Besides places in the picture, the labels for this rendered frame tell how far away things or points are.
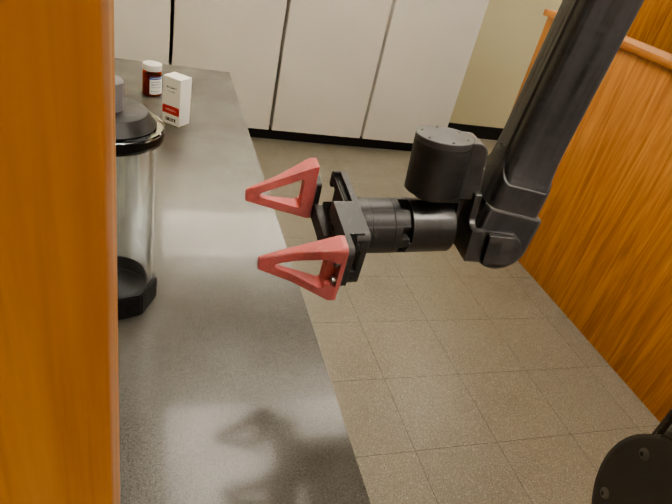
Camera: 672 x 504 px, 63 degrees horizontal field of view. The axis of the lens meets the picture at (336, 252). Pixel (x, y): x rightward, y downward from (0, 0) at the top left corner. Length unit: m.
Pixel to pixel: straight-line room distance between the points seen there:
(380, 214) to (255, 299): 0.26
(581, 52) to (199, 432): 0.50
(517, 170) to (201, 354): 0.39
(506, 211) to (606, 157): 2.10
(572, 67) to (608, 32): 0.04
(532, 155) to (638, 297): 1.97
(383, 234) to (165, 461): 0.29
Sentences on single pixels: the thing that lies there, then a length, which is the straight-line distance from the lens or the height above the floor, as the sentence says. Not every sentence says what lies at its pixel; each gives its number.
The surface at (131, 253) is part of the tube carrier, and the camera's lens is 0.64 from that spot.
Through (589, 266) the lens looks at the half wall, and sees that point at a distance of 2.69.
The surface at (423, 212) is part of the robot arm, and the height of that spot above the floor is 1.16.
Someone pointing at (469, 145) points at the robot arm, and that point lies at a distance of 0.54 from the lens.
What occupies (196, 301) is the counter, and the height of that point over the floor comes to 0.94.
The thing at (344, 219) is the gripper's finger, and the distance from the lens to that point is 0.50.
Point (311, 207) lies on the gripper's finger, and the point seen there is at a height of 1.12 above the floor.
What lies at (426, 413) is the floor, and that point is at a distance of 1.99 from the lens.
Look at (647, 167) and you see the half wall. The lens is 2.51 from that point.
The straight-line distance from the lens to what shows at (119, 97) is 0.60.
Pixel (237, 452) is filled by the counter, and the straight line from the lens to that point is 0.57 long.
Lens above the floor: 1.40
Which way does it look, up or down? 32 degrees down
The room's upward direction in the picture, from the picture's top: 14 degrees clockwise
